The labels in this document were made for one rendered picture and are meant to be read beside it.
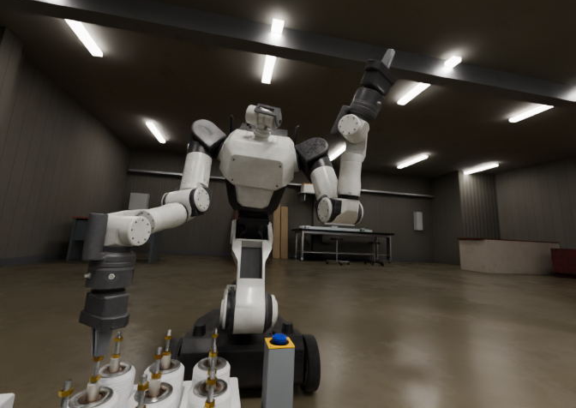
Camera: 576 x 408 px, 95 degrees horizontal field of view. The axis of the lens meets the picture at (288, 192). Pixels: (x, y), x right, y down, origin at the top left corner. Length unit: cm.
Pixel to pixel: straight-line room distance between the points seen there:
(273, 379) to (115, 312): 41
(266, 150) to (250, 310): 55
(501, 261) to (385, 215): 356
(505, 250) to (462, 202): 236
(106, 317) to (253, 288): 49
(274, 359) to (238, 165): 60
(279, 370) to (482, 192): 1049
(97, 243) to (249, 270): 59
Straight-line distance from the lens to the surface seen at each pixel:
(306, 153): 98
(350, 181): 81
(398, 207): 1043
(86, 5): 397
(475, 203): 1072
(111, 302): 69
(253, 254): 111
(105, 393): 80
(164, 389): 78
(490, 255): 830
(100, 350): 75
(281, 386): 83
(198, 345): 116
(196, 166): 95
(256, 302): 100
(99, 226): 67
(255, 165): 94
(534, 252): 936
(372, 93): 86
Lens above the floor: 59
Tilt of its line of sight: 10 degrees up
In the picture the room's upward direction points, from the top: 3 degrees clockwise
